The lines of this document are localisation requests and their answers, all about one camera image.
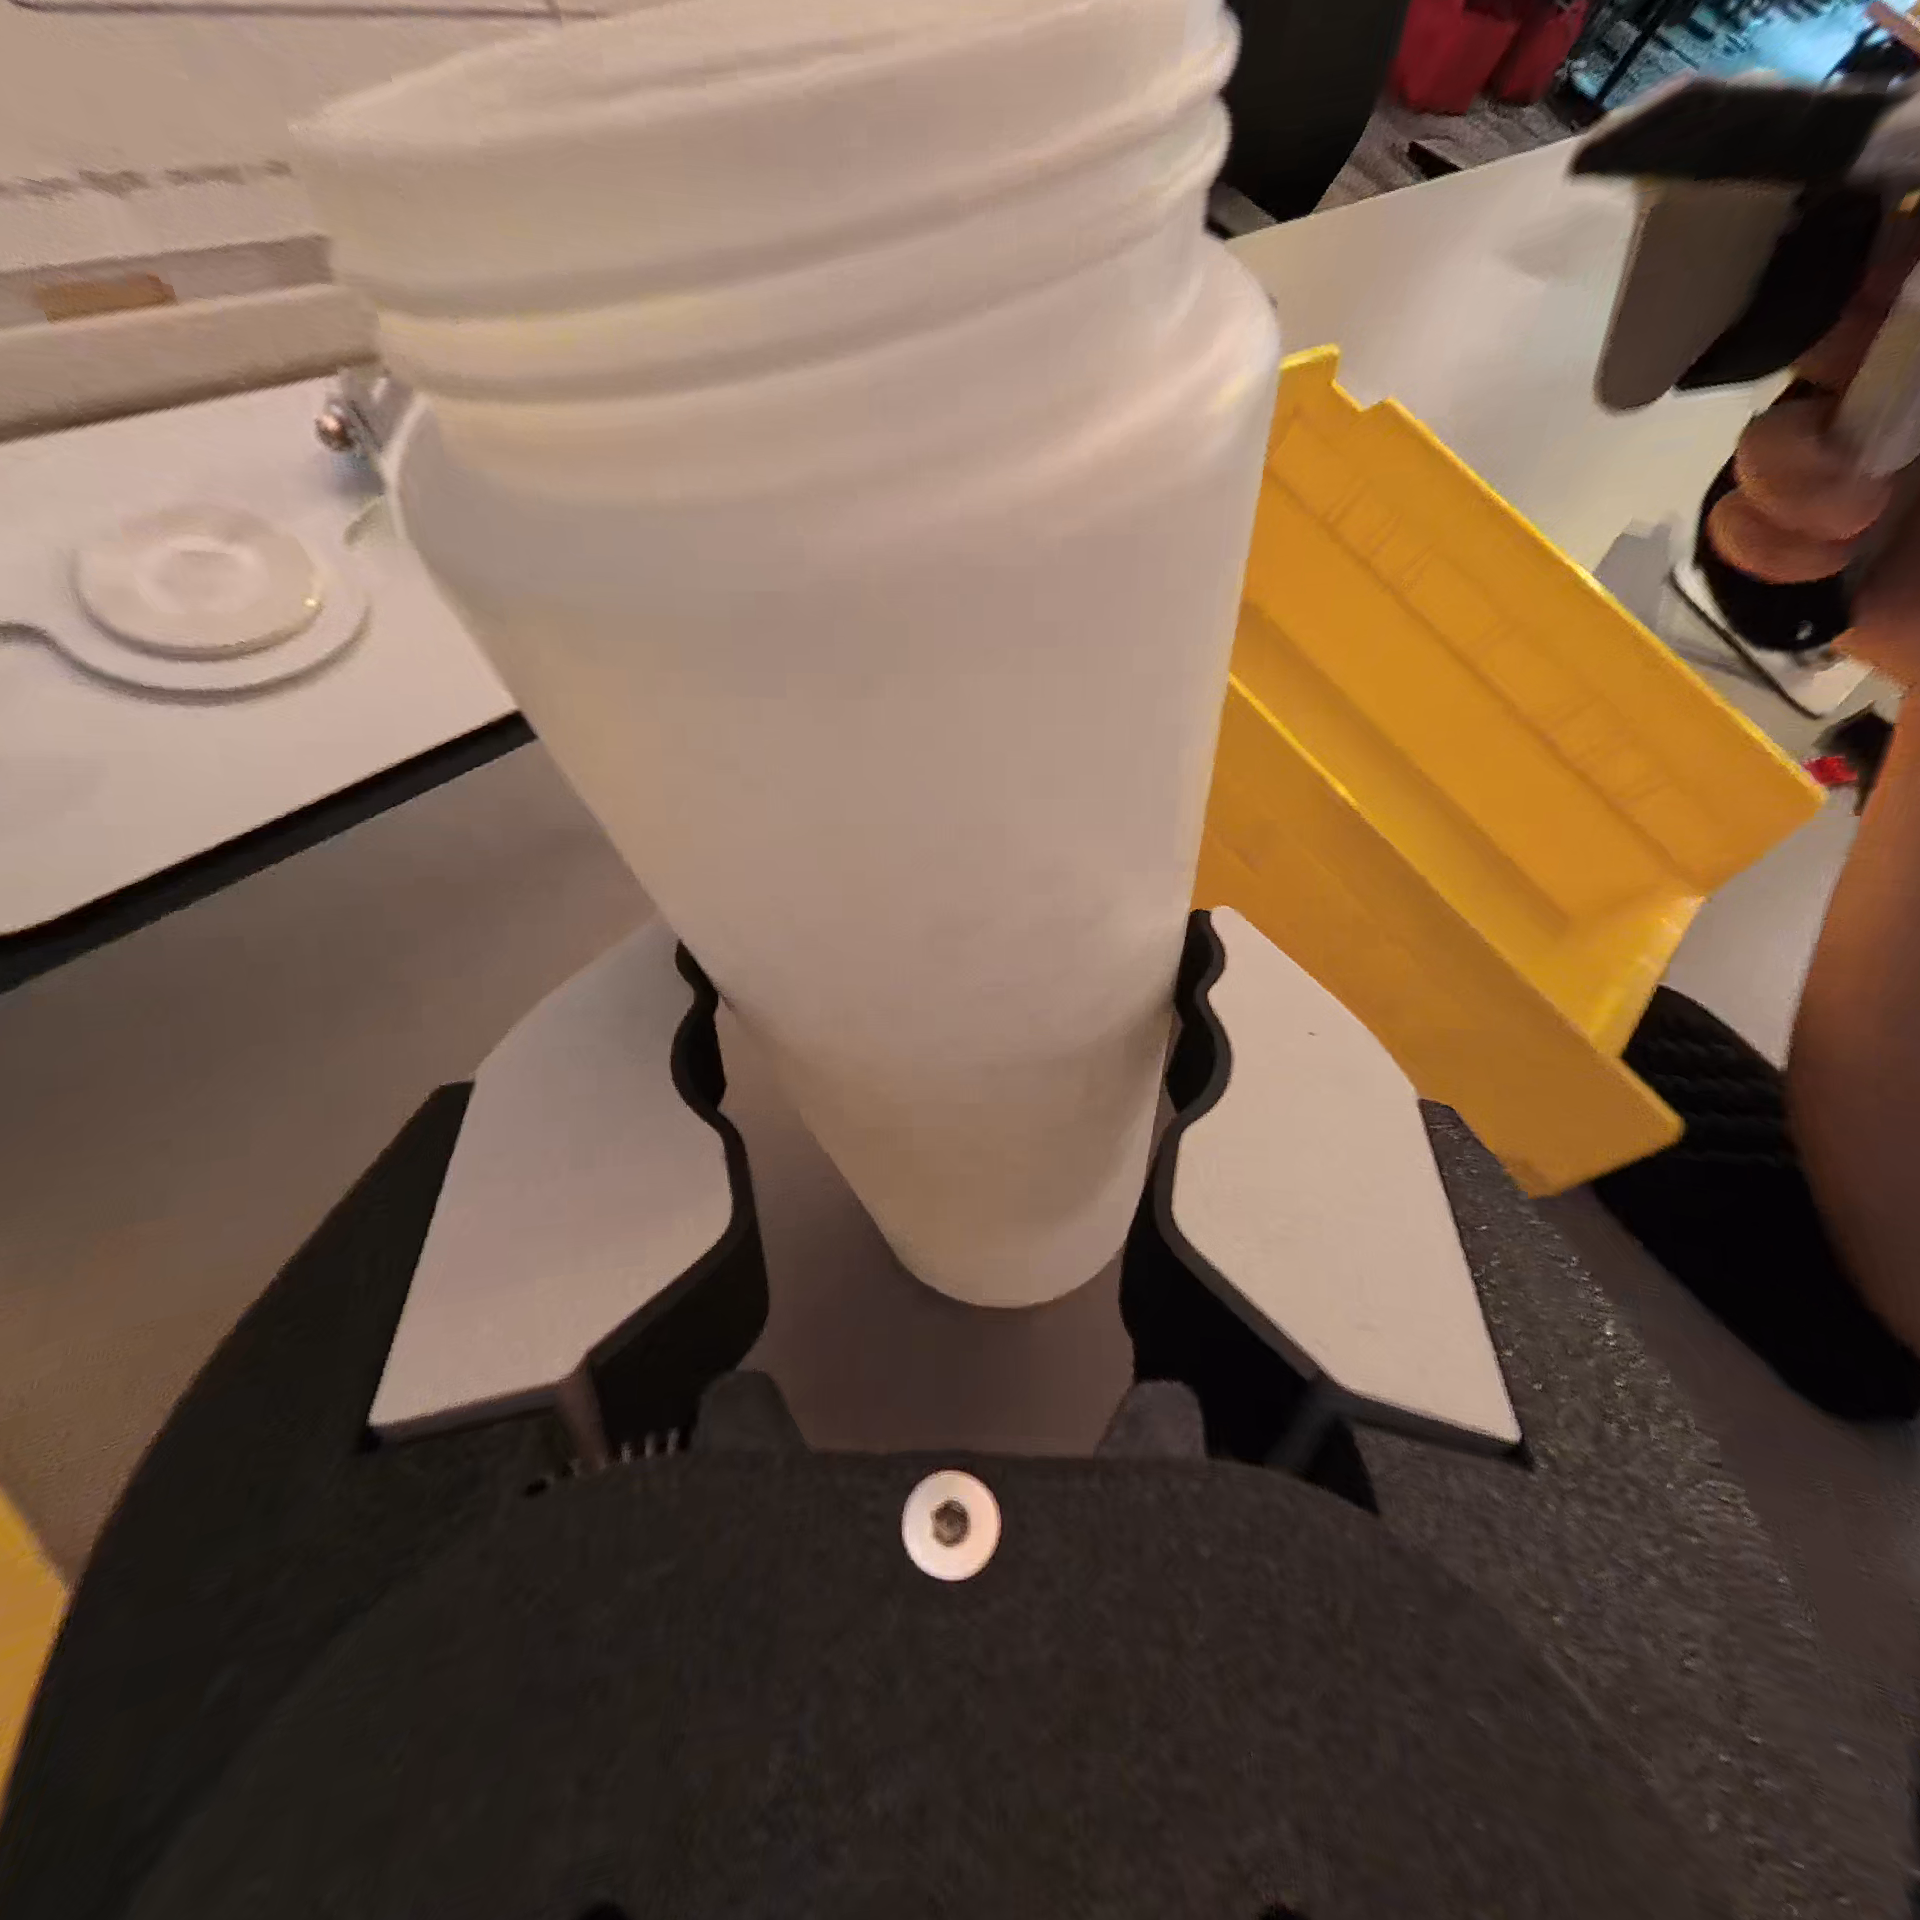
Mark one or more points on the silver metal stand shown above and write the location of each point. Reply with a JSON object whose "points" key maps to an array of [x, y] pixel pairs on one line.
{"points": [[1834, 690]]}

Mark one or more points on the red container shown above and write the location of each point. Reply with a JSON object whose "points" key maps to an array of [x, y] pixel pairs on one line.
{"points": [[1433, 52], [1540, 43]]}

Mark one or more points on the white plastic bottle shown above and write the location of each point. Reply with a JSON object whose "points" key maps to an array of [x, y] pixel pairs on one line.
{"points": [[825, 674]]}

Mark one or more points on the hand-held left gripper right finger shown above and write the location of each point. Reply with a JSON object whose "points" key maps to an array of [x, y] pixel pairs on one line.
{"points": [[1335, 1229]]}

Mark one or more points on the person's right forearm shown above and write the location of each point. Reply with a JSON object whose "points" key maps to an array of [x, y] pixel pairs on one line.
{"points": [[1868, 973]]}

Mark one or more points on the small red object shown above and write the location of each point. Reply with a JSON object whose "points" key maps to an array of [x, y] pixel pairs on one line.
{"points": [[1834, 772]]}

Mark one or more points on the white stand base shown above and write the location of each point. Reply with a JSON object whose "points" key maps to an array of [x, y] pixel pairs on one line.
{"points": [[225, 796]]}

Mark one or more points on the black office chair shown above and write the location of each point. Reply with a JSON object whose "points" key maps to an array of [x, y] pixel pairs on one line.
{"points": [[1306, 106]]}

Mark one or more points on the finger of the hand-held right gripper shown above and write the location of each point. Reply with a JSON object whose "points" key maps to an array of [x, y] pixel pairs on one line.
{"points": [[1680, 283]]}

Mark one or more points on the metal stand bracket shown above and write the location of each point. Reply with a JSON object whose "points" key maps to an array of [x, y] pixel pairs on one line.
{"points": [[352, 427]]}

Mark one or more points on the black round mat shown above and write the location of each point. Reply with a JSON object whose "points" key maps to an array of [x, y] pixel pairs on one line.
{"points": [[1694, 1200]]}

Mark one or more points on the round white disc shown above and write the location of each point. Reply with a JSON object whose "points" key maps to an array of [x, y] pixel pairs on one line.
{"points": [[194, 579]]}

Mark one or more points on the yellow plastic bin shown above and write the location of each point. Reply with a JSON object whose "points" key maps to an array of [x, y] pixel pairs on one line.
{"points": [[24, 1621], [1470, 779]]}

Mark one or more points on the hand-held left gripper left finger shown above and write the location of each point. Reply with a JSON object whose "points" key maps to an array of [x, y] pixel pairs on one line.
{"points": [[557, 1200]]}

